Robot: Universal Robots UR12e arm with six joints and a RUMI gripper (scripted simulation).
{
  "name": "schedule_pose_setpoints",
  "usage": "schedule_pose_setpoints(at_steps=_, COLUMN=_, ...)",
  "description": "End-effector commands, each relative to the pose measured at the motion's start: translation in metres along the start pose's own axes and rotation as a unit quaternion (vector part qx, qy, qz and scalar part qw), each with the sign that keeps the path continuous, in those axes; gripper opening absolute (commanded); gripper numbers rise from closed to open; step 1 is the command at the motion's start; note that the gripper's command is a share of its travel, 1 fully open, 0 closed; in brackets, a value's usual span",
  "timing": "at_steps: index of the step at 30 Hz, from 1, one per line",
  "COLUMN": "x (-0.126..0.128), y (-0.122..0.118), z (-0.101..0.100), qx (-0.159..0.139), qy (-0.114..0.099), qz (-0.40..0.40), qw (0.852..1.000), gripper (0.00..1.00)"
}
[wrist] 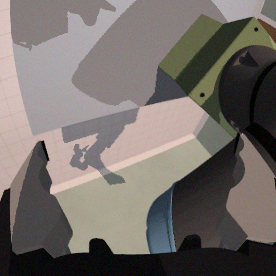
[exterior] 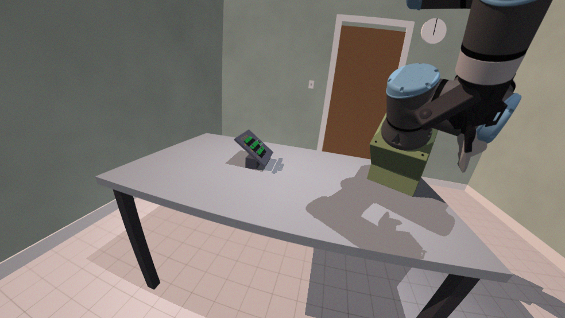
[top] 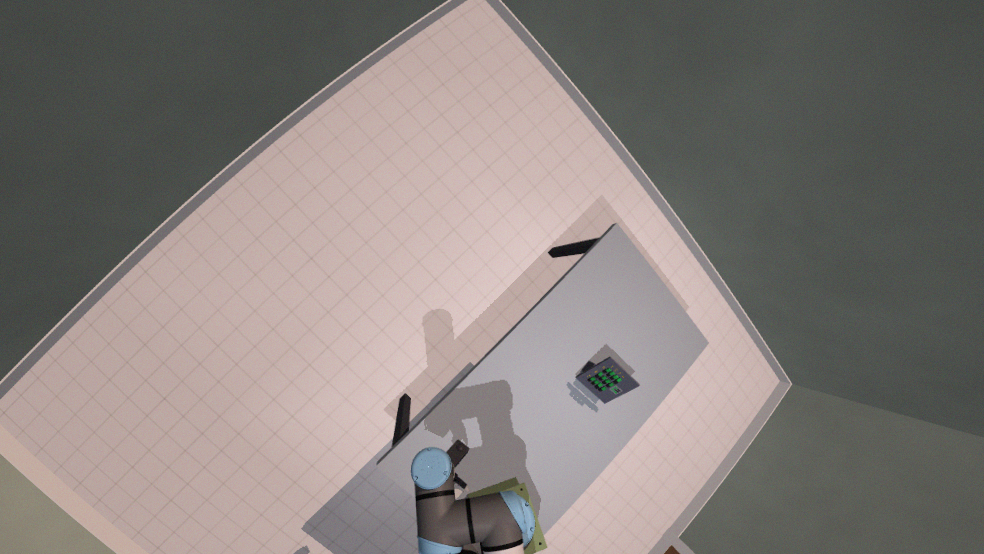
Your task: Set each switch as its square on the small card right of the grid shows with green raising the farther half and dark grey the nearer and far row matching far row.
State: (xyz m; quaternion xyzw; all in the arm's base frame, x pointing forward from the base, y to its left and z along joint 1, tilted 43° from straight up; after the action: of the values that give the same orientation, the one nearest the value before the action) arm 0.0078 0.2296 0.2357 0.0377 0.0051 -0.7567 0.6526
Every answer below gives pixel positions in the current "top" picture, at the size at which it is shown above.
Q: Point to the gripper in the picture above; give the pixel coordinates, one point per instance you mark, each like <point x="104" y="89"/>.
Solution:
<point x="462" y="486"/>

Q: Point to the dark grey switch panel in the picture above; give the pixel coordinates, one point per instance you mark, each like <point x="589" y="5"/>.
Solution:
<point x="626" y="381"/>

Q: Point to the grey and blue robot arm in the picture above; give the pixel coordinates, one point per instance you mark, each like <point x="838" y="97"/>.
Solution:
<point x="444" y="524"/>

